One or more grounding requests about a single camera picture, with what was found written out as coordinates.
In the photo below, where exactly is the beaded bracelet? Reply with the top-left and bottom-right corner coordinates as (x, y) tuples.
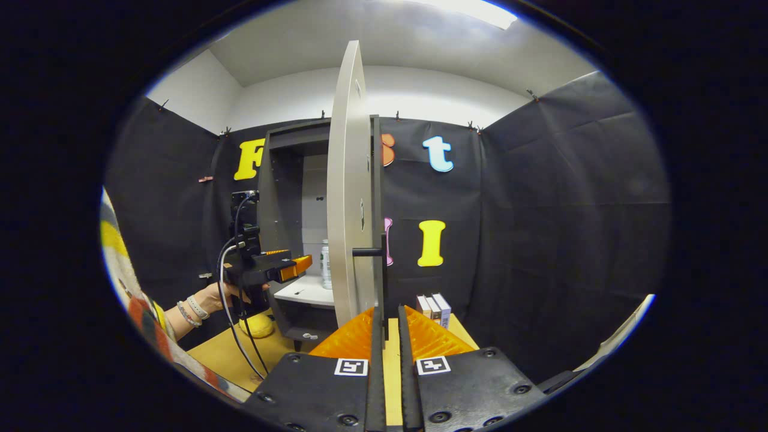
(176, 301), (202, 328)

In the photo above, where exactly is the black backdrop cloth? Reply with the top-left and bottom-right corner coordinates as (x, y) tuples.
(102, 71), (671, 385)

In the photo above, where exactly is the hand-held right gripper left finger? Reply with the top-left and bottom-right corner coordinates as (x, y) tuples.
(243, 306), (388, 432)

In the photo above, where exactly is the dark grey cabinet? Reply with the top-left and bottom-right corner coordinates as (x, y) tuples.
(257, 116), (385, 352)

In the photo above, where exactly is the beige cabinet door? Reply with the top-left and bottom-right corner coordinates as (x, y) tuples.
(326, 40), (382, 328)

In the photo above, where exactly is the yellow bumpy toy fruit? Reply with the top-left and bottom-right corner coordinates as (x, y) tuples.
(239, 313), (276, 339)

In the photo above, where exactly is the black cable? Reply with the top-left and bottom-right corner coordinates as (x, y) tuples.
(216, 195), (271, 380)

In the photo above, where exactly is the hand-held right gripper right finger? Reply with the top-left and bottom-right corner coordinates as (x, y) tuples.
(398, 304), (548, 432)

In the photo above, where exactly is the white bottle green label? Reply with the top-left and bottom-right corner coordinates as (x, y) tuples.
(320, 239), (333, 291)

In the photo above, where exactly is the black cabinet door handle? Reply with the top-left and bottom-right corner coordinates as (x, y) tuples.
(352, 233), (389, 352)

